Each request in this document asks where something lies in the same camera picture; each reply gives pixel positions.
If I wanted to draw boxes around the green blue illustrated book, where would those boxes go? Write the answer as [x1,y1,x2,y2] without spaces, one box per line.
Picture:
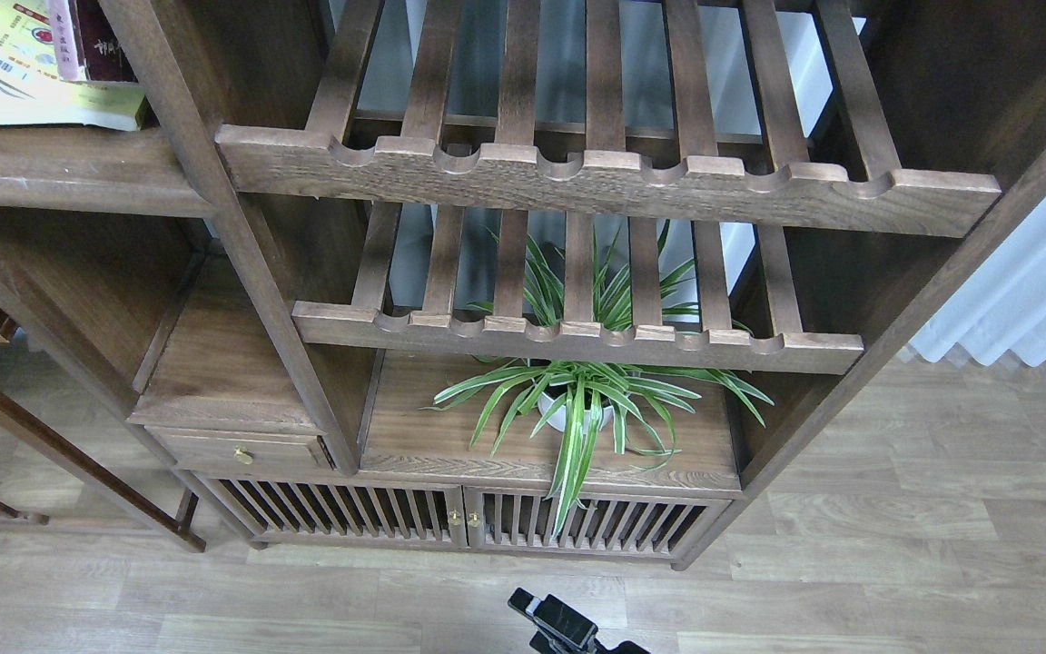
[0,1,147,130]

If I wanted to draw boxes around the dark wooden bookshelf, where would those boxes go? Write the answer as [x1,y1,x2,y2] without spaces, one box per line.
[0,1,1046,569]

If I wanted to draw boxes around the maroon thick book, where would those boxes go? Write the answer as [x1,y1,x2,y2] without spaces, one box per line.
[47,1,138,85]

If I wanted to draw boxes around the white curtain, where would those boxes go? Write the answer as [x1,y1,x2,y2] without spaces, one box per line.
[909,198,1046,367]

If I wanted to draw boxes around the right slatted cabinet door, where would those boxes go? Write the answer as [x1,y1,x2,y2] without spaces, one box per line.
[462,487,729,561]

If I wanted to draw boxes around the slatted cabinet door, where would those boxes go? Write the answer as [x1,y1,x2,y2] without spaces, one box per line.
[462,487,729,561]
[204,477,468,550]

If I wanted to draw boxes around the wooden drawer brass knob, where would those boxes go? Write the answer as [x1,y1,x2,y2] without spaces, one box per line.
[146,426,332,471]

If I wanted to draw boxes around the left slatted cabinet door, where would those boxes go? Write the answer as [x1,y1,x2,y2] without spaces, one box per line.
[204,477,468,550]

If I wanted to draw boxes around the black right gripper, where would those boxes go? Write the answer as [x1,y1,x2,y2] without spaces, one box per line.
[508,588,650,654]

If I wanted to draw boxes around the dark wooden side furniture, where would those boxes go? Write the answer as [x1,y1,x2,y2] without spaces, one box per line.
[0,309,206,552]

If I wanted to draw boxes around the white plant pot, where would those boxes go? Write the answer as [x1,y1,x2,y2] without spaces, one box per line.
[537,388,614,433]

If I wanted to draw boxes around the green spider plant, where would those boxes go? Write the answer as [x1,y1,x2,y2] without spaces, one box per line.
[423,231,774,529]

